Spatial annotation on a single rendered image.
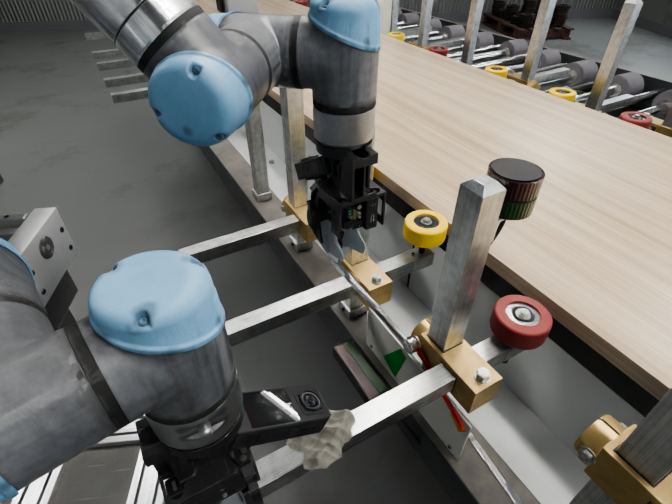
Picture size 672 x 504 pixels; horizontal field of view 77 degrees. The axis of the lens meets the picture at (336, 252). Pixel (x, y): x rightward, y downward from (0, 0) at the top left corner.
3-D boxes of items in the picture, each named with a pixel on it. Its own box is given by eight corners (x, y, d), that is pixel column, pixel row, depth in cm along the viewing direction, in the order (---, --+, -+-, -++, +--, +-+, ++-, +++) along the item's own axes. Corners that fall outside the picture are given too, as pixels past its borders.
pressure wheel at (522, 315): (505, 390, 63) (527, 341, 56) (467, 352, 69) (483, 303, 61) (541, 368, 66) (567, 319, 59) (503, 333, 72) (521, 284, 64)
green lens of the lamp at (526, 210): (506, 226, 47) (512, 209, 45) (468, 200, 51) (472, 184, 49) (543, 211, 49) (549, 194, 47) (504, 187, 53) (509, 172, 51)
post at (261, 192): (258, 202, 121) (234, 29, 93) (252, 194, 124) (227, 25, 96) (272, 198, 123) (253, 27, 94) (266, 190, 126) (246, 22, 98)
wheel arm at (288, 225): (185, 272, 86) (181, 256, 84) (181, 263, 89) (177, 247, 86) (365, 213, 103) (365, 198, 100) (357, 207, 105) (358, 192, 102)
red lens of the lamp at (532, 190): (512, 207, 45) (518, 189, 44) (472, 182, 49) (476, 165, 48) (550, 192, 47) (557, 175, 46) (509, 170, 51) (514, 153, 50)
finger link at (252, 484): (236, 484, 47) (223, 447, 41) (251, 476, 48) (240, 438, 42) (251, 526, 44) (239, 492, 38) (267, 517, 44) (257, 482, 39)
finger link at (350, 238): (353, 278, 64) (355, 229, 58) (334, 256, 68) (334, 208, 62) (370, 271, 65) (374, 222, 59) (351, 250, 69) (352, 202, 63)
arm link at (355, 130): (301, 99, 51) (359, 88, 54) (303, 135, 54) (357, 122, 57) (331, 120, 46) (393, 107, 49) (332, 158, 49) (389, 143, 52)
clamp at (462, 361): (468, 414, 58) (475, 394, 54) (408, 345, 67) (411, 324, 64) (497, 396, 60) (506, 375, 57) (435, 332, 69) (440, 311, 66)
